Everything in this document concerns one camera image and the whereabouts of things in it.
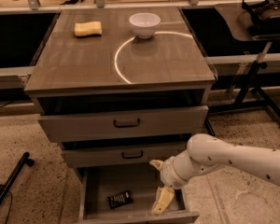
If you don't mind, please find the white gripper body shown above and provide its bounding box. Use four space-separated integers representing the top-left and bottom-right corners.
160 150 201 189

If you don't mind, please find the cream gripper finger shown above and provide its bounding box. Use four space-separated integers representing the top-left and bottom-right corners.
149 160 163 172
151 187 175 216

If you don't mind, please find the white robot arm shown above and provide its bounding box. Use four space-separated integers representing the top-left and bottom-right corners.
149 133 280 215

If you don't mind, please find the bottom grey drawer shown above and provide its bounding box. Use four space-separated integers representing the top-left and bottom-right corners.
78 162 199 224

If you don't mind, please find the grey drawer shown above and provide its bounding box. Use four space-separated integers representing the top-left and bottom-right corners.
39 105 208 142
62 141 187 168
78 162 199 224

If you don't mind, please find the top grey drawer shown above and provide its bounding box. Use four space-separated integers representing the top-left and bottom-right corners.
39 105 208 142

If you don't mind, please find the middle grey drawer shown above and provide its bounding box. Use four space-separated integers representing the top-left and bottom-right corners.
62 141 187 168

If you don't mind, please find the grey drawer cabinet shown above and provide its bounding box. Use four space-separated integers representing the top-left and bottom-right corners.
23 6 217 224

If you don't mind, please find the black stand with side table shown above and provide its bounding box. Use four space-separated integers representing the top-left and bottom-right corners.
209 4 280 129

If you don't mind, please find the white bowl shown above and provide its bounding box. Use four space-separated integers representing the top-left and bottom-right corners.
129 12 161 38

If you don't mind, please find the yellow sponge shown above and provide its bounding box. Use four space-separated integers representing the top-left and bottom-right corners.
74 21 103 37

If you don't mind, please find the black wheeled leg left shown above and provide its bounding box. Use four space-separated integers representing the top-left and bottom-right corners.
0 152 35 205

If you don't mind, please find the black VR headset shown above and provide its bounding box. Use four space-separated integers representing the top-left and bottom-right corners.
242 0 280 34

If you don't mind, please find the black middle drawer handle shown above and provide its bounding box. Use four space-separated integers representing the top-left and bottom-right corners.
121 150 144 160

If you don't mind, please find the black drawer handle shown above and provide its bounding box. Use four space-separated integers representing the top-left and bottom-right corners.
121 150 144 160
113 119 141 129

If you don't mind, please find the black top drawer handle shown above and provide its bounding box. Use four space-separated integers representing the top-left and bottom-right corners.
113 119 141 129

